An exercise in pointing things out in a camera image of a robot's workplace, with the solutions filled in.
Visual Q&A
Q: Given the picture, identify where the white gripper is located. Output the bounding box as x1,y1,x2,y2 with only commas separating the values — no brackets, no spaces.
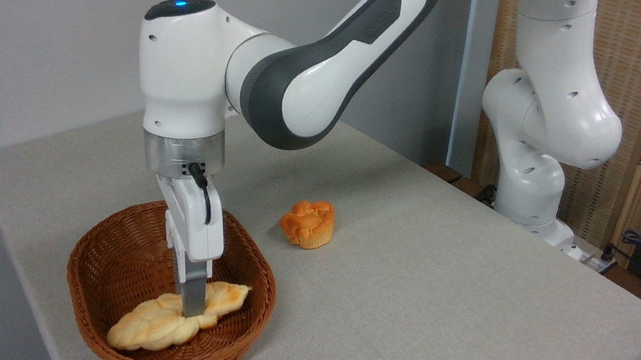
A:
140,172,233,321

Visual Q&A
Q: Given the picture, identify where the long braided bread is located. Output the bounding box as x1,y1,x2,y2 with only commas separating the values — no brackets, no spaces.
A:
105,268,253,360

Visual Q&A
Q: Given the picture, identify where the orange muffin bread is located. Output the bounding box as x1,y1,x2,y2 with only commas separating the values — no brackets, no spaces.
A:
277,195,338,252

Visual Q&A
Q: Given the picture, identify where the brown wicker basket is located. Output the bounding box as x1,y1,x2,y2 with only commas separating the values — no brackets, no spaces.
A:
56,190,287,360

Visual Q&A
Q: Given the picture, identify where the dark wooden base plank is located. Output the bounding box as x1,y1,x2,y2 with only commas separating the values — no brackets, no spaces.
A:
419,161,500,206

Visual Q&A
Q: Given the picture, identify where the white vertical pole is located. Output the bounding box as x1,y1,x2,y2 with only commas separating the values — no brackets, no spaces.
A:
445,0,500,178

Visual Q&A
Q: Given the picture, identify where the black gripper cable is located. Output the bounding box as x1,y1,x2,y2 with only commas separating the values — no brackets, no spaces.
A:
181,162,219,226

